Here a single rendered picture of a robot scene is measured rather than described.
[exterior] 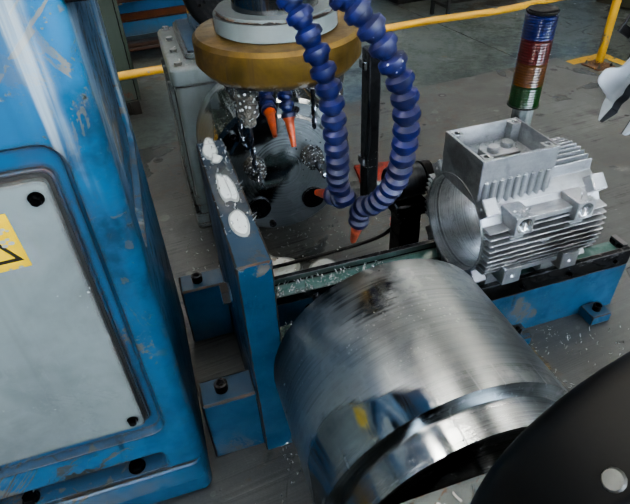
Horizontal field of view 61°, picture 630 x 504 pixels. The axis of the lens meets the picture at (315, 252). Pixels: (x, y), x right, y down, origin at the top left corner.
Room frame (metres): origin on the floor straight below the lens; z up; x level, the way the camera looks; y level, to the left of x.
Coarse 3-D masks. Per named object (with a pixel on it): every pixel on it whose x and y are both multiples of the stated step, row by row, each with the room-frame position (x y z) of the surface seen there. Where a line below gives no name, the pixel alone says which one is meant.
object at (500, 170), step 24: (504, 120) 0.73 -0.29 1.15; (456, 144) 0.68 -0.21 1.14; (480, 144) 0.72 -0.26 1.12; (504, 144) 0.68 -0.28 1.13; (528, 144) 0.70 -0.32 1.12; (552, 144) 0.65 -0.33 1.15; (456, 168) 0.67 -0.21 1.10; (480, 168) 0.62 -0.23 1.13; (504, 168) 0.62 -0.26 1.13; (528, 168) 0.63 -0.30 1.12; (552, 168) 0.64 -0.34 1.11; (480, 192) 0.61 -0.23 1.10; (504, 192) 0.62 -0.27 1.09; (528, 192) 0.63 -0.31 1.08
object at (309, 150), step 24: (216, 96) 0.90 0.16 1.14; (216, 120) 0.83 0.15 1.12; (264, 120) 0.80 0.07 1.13; (240, 144) 0.78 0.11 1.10; (264, 144) 0.79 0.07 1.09; (288, 144) 0.81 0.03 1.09; (312, 144) 0.82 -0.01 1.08; (240, 168) 0.78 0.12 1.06; (264, 168) 0.77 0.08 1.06; (288, 168) 0.80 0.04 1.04; (312, 168) 0.79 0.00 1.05; (264, 192) 0.79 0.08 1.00; (288, 192) 0.80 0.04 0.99; (312, 192) 0.81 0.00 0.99; (264, 216) 0.79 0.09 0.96; (288, 216) 0.81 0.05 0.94
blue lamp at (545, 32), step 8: (528, 16) 1.03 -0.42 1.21; (536, 16) 1.02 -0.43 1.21; (544, 16) 1.06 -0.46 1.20; (552, 16) 1.01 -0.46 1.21; (528, 24) 1.03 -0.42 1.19; (536, 24) 1.02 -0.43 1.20; (544, 24) 1.01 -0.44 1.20; (552, 24) 1.01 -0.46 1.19; (528, 32) 1.03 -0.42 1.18; (536, 32) 1.01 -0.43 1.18; (544, 32) 1.01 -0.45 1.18; (552, 32) 1.02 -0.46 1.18; (528, 40) 1.02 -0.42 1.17; (536, 40) 1.01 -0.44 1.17; (544, 40) 1.01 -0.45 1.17
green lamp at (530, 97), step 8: (512, 88) 1.04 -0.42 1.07; (520, 88) 1.02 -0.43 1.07; (528, 88) 1.01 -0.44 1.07; (536, 88) 1.01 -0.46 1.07; (512, 96) 1.03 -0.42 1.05; (520, 96) 1.02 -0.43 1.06; (528, 96) 1.01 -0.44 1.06; (536, 96) 1.01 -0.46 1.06; (512, 104) 1.03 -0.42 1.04; (520, 104) 1.01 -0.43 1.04; (528, 104) 1.01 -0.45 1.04; (536, 104) 1.02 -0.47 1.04
